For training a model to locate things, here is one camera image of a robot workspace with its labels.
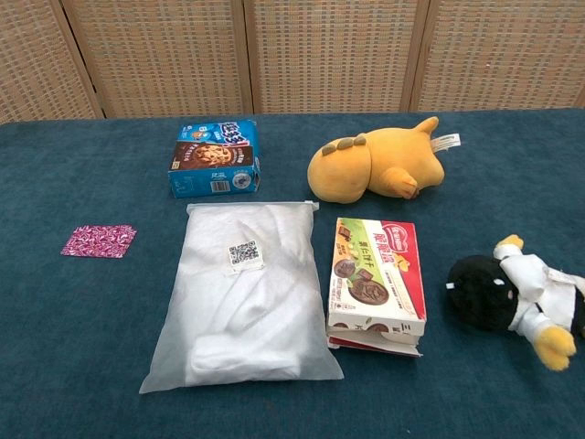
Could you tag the black penguin plush toy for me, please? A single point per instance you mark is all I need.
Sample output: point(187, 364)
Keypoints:
point(480, 292)

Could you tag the blue felt table cover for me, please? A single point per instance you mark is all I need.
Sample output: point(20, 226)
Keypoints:
point(91, 343)

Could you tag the frosted bag with white garment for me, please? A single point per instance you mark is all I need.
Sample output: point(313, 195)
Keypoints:
point(247, 311)

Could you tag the red white biscuit box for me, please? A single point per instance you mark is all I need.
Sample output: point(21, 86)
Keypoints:
point(375, 274)

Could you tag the woven rattan folding screen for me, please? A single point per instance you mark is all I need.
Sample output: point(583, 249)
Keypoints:
point(320, 55)

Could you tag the blue chocolate cookie box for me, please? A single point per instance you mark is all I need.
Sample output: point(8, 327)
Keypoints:
point(212, 155)

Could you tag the yellow plush dinosaur toy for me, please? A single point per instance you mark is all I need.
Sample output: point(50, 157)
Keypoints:
point(365, 169)

